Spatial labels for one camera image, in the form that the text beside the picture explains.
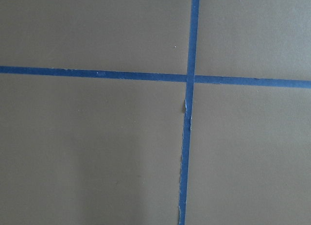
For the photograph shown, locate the brown paper table cover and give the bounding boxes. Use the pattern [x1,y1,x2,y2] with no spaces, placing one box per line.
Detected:
[0,0,311,225]

